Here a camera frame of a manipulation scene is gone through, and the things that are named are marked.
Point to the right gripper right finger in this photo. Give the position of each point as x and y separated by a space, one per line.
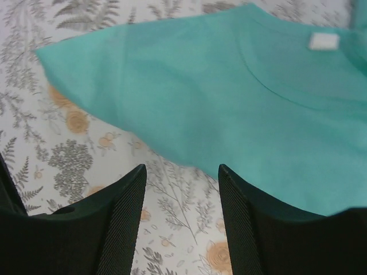
268 236

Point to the floral table cloth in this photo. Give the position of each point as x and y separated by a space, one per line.
33 124

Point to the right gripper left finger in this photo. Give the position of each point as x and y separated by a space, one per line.
96 235

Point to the teal t shirt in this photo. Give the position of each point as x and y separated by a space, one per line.
281 103

